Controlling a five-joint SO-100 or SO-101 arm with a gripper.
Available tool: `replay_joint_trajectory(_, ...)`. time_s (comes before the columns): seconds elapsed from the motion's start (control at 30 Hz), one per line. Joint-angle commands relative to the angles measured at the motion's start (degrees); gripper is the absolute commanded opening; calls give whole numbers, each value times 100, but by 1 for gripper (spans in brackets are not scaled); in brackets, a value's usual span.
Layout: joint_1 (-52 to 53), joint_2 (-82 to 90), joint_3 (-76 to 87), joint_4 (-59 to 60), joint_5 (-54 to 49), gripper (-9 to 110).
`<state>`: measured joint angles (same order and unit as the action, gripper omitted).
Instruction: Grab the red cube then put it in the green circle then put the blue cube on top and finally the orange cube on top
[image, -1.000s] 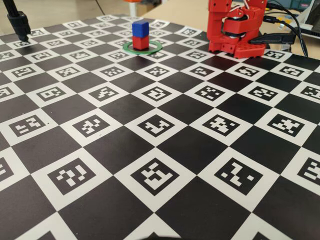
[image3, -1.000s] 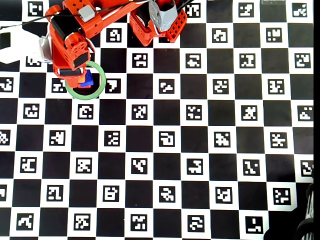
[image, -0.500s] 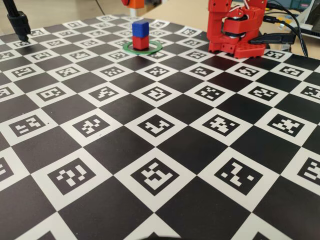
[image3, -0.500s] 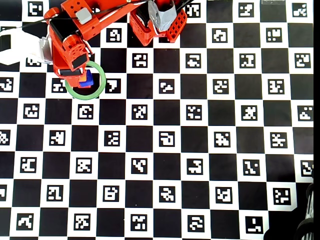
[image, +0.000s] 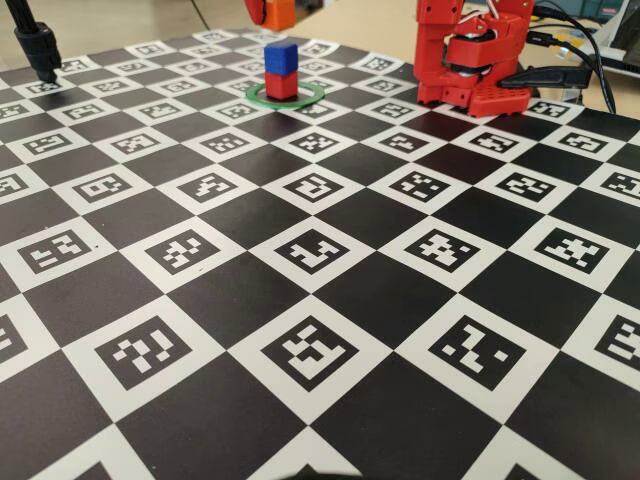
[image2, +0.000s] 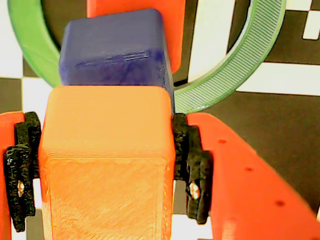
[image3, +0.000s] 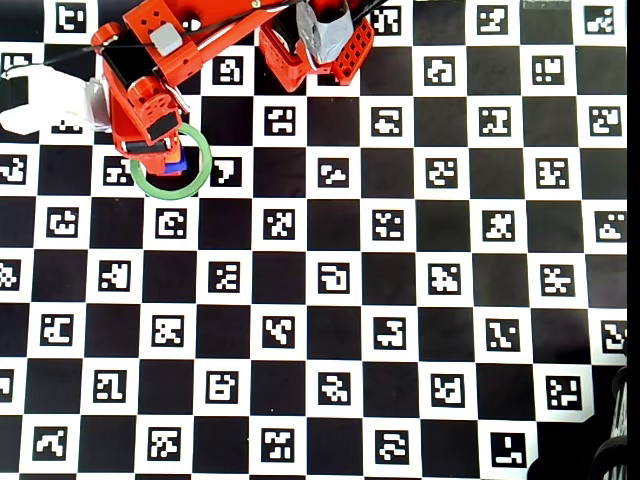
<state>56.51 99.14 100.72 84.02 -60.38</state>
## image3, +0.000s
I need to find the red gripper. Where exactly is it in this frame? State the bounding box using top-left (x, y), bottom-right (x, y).
top-left (107, 77), bottom-right (184, 177)

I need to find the blue cube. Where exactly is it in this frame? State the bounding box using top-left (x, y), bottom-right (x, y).
top-left (163, 145), bottom-right (190, 177)

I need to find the red perforated robot base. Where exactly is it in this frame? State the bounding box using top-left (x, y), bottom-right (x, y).
top-left (259, 0), bottom-right (376, 94)

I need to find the small grey box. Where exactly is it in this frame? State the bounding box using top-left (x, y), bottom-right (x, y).
top-left (148, 23), bottom-right (182, 56)

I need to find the black white marker mat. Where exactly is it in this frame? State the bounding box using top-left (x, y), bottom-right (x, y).
top-left (0, 0), bottom-right (629, 480)

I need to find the green ring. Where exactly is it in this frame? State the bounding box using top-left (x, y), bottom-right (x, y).
top-left (128, 122), bottom-right (213, 200)

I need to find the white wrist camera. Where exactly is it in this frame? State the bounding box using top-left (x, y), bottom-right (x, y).
top-left (0, 63), bottom-right (112, 136)

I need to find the grey duct tape wad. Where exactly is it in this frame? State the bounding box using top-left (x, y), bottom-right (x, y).
top-left (295, 0), bottom-right (357, 64)

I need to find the black camera stand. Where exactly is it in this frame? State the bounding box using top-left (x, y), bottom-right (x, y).
top-left (592, 364), bottom-right (629, 480)

